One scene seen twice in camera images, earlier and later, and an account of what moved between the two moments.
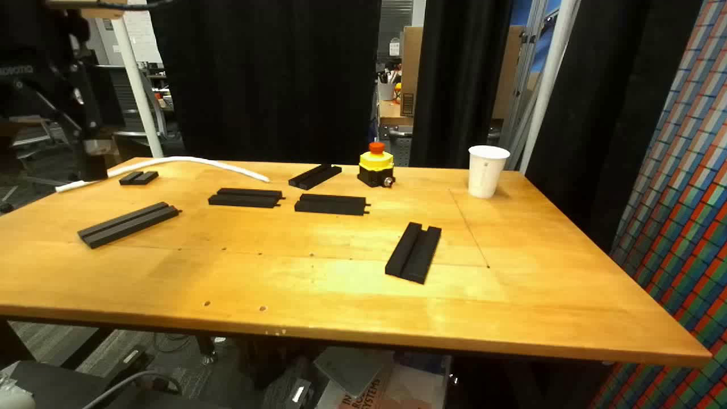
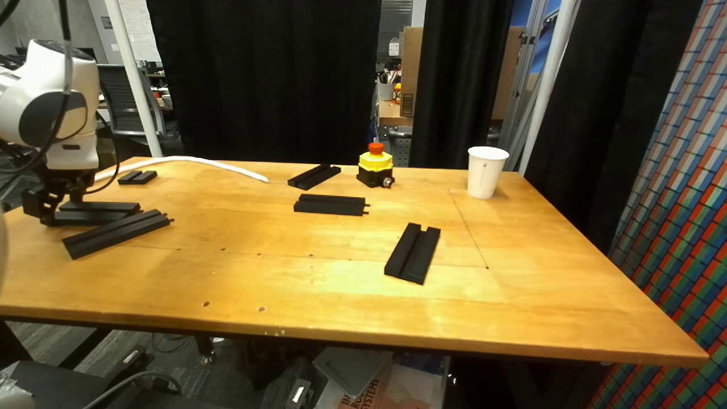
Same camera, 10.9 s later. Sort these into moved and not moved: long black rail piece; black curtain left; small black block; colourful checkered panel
Moved: long black rail piece
Not moved: small black block; black curtain left; colourful checkered panel
